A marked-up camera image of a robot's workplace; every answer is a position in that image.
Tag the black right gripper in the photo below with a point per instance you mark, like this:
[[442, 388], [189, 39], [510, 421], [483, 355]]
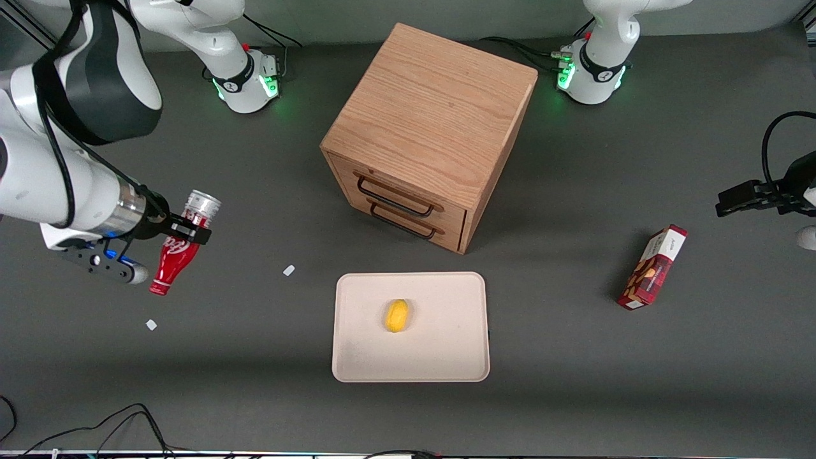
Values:
[[157, 223]]

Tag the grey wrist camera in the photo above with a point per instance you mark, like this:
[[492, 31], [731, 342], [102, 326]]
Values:
[[137, 274], [808, 238]]

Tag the wooden drawer cabinet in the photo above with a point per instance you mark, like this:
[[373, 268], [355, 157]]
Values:
[[433, 115]]

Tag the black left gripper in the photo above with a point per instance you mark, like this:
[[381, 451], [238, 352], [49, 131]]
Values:
[[792, 186]]

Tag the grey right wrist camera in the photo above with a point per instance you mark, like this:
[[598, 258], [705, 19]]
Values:
[[137, 274]]

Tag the red coke bottle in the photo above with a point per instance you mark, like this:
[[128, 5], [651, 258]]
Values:
[[172, 261]]

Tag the beige plastic tray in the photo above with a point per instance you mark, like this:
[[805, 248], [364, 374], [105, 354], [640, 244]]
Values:
[[440, 344]]

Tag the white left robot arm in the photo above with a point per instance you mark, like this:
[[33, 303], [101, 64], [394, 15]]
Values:
[[599, 57]]

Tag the yellow lemon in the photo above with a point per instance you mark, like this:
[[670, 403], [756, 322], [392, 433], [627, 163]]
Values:
[[396, 315]]

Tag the red snack box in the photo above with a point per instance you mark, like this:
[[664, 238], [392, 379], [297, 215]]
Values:
[[651, 271]]

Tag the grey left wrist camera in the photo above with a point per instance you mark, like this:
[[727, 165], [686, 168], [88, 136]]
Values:
[[808, 238]]

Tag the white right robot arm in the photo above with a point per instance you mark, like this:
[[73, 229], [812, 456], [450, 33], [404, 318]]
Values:
[[38, 178]]

